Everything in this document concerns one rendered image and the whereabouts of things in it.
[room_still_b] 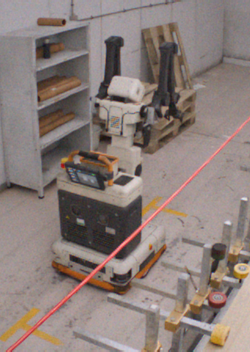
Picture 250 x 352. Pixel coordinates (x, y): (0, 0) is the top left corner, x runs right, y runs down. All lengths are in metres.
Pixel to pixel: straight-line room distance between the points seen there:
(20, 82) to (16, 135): 0.53
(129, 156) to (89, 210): 0.47
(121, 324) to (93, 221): 0.72
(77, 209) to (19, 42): 1.67
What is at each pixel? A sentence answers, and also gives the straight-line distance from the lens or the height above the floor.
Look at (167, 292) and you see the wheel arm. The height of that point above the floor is 0.86.
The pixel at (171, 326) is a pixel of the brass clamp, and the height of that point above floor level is 0.95.
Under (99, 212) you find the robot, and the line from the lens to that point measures 3.30.
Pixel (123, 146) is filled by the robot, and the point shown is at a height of 0.93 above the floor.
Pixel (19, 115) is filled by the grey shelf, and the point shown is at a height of 0.81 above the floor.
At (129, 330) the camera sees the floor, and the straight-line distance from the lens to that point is 3.28.
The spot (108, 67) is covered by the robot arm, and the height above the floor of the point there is 1.41.
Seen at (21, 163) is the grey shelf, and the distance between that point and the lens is 4.76.
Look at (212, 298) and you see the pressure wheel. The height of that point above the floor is 0.91.
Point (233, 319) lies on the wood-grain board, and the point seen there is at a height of 0.90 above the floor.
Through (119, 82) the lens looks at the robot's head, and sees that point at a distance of 3.41.
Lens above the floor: 2.28
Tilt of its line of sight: 26 degrees down
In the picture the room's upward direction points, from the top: straight up
